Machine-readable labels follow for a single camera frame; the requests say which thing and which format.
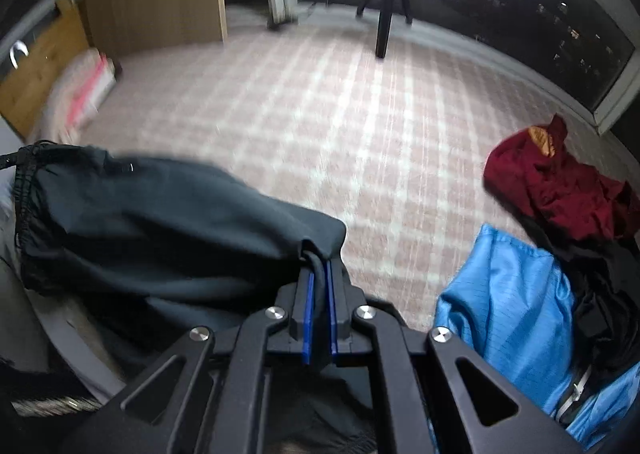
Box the grey garment white trim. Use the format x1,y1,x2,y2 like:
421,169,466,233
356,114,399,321
552,364,596,427

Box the pink white folded cloth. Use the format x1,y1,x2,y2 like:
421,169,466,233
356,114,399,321
42,48,121,142

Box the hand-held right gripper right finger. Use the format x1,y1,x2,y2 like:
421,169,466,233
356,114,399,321
326,258,586,454

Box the wooden bedside cabinet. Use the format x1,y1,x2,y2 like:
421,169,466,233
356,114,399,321
0,0,93,139

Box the shiny blue garment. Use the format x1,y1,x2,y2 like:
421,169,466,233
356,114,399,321
432,224,640,452

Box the dark red garment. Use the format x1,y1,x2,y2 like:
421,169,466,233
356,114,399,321
482,114,640,242

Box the dark grey pants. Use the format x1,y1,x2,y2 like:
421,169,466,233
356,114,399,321
12,141,381,454

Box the black garment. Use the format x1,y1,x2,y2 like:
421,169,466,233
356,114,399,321
520,214,640,375

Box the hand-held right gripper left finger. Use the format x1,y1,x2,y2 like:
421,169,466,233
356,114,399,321
60,268,326,454

